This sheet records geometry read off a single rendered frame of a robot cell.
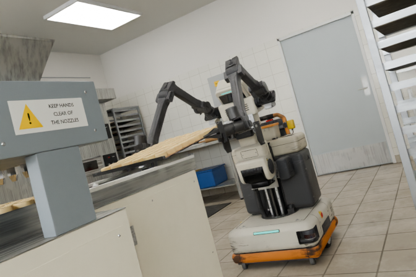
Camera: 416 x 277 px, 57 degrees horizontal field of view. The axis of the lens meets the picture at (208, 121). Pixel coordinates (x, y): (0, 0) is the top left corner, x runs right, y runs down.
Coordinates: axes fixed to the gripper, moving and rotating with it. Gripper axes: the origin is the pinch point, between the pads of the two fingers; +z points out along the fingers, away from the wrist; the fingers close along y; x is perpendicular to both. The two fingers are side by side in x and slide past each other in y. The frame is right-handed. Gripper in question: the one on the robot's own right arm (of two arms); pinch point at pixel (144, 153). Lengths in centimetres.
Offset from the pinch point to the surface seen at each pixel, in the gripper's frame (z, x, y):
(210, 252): 42, 9, -46
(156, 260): 65, -14, -33
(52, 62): -477, -45, 165
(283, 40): -303, 274, 73
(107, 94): -366, 16, 77
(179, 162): 41.1, 8.4, -6.3
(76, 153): 105, -26, 11
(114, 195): 71, -21, -6
